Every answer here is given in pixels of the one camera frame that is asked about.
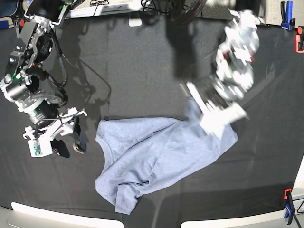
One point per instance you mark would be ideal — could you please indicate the blue clamp bottom right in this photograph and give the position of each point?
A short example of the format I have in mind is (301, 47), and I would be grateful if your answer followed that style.
(289, 206)

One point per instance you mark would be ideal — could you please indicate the red clamp left edge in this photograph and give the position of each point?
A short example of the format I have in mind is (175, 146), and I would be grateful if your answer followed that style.
(18, 25)

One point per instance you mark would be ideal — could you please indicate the blue clamp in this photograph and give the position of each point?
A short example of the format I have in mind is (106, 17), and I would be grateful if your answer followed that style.
(288, 21)
(289, 206)

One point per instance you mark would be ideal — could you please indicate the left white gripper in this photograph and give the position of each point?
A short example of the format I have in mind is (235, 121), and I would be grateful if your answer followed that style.
(213, 118)

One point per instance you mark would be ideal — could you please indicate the blue clamp top right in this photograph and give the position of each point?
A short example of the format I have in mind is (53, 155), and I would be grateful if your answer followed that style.
(288, 21)

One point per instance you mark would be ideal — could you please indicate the red clamp right edge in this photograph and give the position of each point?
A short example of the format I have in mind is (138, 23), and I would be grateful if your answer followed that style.
(299, 40)

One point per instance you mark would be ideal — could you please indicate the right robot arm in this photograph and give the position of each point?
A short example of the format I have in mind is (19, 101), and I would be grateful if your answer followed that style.
(35, 76)

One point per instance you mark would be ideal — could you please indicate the white bracket top centre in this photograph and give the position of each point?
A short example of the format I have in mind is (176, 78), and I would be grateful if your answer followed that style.
(134, 19)

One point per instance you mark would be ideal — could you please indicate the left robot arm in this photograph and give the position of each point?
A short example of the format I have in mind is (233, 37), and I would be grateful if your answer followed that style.
(233, 77)

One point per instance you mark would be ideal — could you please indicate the black table cloth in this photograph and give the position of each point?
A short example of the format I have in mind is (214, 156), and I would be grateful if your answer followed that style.
(116, 71)

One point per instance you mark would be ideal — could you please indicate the blue grey t-shirt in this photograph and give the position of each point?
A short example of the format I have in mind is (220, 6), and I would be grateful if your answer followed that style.
(144, 155)

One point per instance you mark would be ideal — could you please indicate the red clamp edge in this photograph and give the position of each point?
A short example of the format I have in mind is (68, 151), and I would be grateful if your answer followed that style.
(18, 25)
(299, 40)

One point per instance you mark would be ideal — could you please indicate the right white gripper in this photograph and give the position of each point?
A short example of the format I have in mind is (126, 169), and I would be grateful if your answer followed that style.
(42, 136)

